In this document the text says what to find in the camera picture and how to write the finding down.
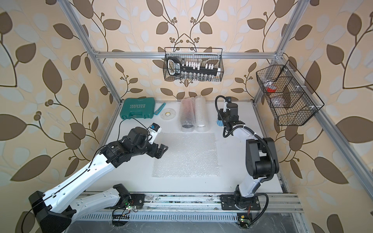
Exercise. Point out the clear bubble wrap sheet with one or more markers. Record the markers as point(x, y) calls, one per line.
point(190, 155)

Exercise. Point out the black wire basket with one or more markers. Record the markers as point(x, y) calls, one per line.
point(295, 101)
point(202, 55)

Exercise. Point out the bubble wrapped dark cylinder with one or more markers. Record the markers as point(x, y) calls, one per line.
point(187, 115)

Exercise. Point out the right black wire basket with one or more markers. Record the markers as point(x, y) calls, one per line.
point(295, 101)

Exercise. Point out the bubble wrapped clear cylinder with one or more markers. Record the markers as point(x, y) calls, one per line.
point(201, 116)

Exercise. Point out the green plastic tool case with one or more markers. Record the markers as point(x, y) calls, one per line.
point(138, 108)

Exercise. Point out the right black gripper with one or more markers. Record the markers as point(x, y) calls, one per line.
point(220, 117)

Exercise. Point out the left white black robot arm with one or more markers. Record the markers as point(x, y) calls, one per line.
point(60, 206)

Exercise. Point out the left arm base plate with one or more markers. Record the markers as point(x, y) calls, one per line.
point(132, 200)

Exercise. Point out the red item in basket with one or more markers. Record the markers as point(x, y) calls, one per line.
point(270, 87)

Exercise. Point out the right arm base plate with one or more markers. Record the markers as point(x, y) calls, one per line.
point(232, 202)

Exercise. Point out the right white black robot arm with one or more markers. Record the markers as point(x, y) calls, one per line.
point(261, 159)

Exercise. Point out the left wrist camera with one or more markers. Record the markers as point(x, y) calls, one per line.
point(154, 130)

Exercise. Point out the silver compact disc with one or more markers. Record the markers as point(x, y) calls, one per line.
point(168, 114)

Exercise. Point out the back black wire basket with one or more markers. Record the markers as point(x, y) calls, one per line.
point(202, 55)

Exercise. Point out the black socket bit holder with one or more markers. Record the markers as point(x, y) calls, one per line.
point(175, 67)

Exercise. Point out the aluminium front rail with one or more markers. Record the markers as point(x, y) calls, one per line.
point(196, 207)

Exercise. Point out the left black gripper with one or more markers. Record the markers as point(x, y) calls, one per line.
point(153, 153)

